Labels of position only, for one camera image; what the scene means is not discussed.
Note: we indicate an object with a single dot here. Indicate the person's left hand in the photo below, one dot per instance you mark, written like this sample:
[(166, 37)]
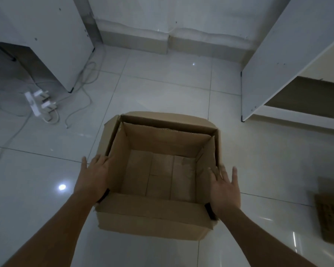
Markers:
[(91, 180)]

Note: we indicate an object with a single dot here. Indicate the person's right hand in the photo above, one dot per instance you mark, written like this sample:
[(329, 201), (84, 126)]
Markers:
[(225, 197)]

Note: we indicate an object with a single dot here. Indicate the person's right thumb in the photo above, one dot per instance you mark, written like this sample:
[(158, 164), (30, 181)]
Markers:
[(212, 175)]

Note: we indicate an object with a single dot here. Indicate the person's right little finger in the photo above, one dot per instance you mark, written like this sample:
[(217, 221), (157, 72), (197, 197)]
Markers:
[(234, 177)]

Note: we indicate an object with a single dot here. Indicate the person's left little finger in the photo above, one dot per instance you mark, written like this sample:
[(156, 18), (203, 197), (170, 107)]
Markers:
[(85, 164)]

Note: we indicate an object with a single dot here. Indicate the brown cardboard box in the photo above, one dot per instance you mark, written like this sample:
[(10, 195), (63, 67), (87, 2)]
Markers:
[(158, 216)]

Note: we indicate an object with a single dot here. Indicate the person's left forearm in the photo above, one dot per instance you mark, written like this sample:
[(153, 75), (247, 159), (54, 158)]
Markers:
[(55, 233)]

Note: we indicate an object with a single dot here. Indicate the person's right forearm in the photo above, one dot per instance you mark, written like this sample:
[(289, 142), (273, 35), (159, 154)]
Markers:
[(256, 239)]

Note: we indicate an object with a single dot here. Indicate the white plug adapter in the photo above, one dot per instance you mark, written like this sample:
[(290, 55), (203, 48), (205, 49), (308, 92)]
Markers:
[(40, 94), (48, 106)]

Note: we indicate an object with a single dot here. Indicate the white power strip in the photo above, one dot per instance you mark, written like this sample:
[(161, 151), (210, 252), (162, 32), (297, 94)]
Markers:
[(32, 104)]

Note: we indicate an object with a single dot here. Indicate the flat printed cardboard piece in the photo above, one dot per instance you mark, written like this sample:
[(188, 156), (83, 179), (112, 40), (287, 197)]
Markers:
[(331, 216)]

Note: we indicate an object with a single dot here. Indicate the white desk with shelf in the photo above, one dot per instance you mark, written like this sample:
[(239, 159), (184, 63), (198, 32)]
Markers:
[(270, 66)]

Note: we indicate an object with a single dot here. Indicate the white desk with dark leg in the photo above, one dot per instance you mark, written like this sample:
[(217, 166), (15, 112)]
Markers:
[(44, 30)]

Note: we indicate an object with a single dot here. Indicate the beige skirting board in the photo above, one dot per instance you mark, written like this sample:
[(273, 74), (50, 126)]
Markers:
[(161, 43)]

